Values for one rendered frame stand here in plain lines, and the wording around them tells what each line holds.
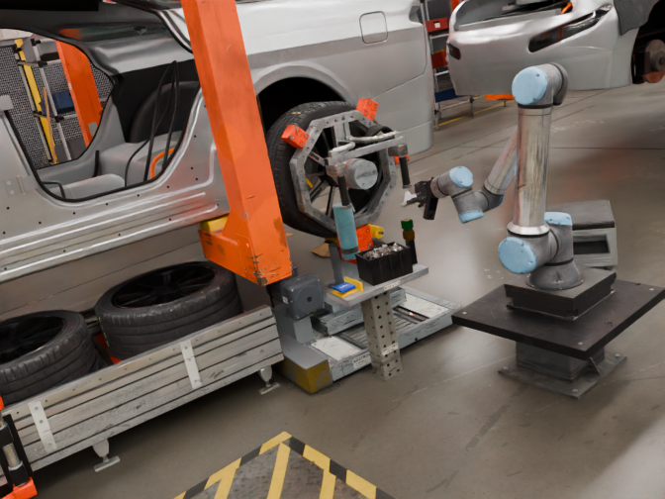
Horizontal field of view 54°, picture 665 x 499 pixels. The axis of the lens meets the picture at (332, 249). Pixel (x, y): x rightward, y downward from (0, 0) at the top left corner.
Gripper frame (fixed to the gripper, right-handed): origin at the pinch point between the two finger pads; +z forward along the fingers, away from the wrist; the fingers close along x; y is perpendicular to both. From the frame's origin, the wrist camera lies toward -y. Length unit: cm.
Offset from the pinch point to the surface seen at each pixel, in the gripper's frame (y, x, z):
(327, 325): -45, 15, 57
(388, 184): 20.5, -10.0, 29.7
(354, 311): -38, 0, 56
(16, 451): -89, 151, 53
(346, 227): -4.0, 19.1, 24.1
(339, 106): 55, 18, 23
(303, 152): 29, 39, 23
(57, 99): 199, 107, 367
